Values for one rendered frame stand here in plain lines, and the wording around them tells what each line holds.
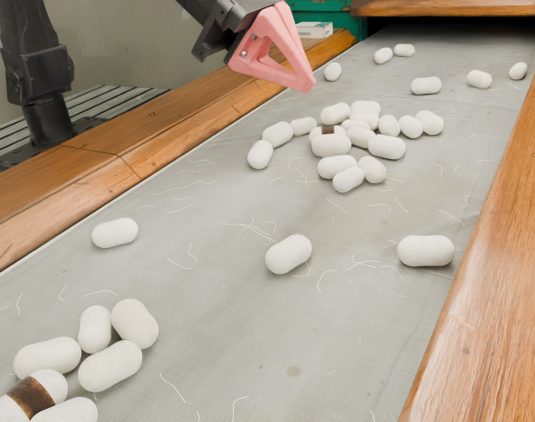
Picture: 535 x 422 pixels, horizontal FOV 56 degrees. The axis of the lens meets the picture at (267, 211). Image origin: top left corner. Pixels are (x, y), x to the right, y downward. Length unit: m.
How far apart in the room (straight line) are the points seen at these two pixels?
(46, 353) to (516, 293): 0.25
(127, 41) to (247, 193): 1.97
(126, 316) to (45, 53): 0.55
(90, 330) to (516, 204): 0.28
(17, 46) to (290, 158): 0.43
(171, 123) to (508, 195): 0.35
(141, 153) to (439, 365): 0.36
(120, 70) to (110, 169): 1.97
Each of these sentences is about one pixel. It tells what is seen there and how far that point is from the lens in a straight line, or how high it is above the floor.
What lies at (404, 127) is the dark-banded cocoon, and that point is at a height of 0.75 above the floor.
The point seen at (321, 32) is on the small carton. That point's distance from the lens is 0.90.
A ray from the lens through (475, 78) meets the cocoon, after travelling 0.69.
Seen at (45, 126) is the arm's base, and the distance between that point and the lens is 0.84.
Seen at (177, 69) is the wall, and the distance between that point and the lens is 2.25.
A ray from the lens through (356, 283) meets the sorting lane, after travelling 0.33.
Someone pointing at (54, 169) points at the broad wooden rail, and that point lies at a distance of 0.51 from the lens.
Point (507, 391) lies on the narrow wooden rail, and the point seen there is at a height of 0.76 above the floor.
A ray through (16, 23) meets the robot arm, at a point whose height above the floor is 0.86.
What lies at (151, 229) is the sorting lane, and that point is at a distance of 0.42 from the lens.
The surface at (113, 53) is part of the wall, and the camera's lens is 2.46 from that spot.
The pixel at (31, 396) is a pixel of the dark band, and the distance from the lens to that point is 0.28.
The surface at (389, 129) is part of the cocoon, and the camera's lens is 0.53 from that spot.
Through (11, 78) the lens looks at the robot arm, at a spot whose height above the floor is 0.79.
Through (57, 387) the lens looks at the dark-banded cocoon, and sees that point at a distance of 0.29.
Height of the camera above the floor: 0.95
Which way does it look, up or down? 30 degrees down
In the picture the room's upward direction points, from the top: 6 degrees counter-clockwise
